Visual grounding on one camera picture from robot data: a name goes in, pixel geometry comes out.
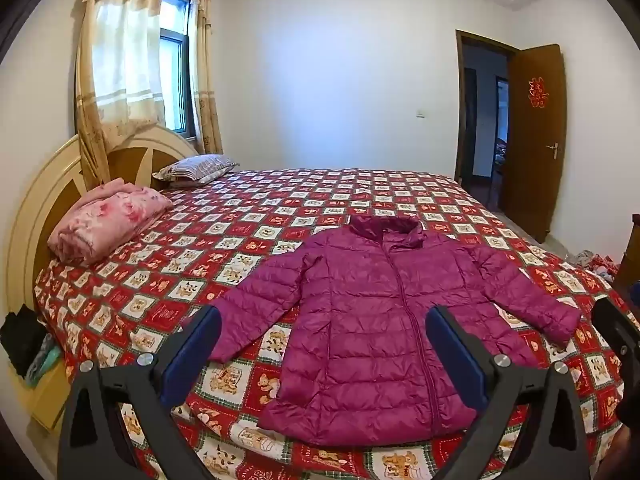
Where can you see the dark wooden door frame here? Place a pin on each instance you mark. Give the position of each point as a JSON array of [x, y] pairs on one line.
[[459, 110]]

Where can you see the red checkered bedspread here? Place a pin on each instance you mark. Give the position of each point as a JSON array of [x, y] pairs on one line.
[[300, 200]]

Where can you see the purple puffer jacket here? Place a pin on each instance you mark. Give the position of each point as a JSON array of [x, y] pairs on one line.
[[370, 320]]

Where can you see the cream wooden headboard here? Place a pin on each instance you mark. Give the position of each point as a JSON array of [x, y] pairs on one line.
[[30, 210]]

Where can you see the beige sheer curtain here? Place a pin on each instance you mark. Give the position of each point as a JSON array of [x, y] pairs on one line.
[[120, 60]]

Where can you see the brown wooden door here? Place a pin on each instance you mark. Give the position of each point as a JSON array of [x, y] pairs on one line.
[[530, 160]]

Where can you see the folded pink floral blanket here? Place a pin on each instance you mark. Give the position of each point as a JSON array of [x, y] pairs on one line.
[[110, 215]]

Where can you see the brown wooden furniture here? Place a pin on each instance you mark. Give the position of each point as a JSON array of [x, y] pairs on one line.
[[632, 260]]

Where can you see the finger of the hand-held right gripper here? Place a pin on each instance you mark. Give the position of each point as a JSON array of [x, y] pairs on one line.
[[614, 326]]

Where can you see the clutter pile on floor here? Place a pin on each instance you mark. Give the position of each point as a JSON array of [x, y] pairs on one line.
[[595, 265]]

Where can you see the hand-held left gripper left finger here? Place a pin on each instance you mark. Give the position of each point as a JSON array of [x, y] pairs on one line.
[[197, 345]]

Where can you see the red paper door decoration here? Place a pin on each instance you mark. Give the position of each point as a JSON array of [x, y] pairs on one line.
[[537, 92]]

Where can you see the cream nightstand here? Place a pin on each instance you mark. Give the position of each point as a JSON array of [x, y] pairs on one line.
[[42, 400]]

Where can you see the window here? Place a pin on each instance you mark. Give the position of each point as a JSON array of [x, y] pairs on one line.
[[175, 75]]

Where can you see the beige patterned curtain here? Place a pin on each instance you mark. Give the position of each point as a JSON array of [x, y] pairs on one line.
[[207, 85]]

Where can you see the striped pillow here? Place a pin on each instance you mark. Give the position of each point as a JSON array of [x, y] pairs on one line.
[[197, 167]]

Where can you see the black clothes pile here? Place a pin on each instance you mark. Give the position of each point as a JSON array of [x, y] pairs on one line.
[[20, 335]]

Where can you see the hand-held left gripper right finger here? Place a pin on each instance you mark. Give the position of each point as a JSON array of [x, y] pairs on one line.
[[457, 355]]

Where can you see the teal cloth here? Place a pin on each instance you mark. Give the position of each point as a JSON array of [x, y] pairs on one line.
[[47, 360]]

